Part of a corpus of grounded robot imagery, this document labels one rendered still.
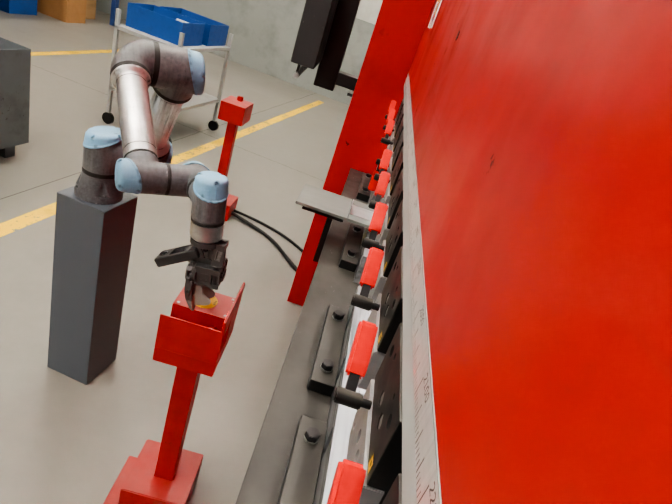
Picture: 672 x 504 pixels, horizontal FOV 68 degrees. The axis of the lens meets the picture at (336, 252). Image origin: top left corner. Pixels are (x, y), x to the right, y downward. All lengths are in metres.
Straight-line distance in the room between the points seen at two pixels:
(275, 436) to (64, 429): 1.23
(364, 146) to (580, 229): 2.27
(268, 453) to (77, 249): 1.17
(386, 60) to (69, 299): 1.64
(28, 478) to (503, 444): 1.83
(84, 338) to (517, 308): 1.92
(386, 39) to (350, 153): 0.54
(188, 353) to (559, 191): 1.16
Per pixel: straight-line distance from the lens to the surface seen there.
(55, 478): 1.99
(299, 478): 0.91
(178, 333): 1.32
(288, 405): 1.05
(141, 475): 1.84
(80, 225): 1.87
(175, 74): 1.47
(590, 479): 0.20
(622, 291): 0.21
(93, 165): 1.79
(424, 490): 0.35
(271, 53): 9.10
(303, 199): 1.63
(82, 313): 2.05
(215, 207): 1.14
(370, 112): 2.46
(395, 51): 2.42
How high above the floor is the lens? 1.61
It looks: 27 degrees down
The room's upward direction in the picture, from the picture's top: 20 degrees clockwise
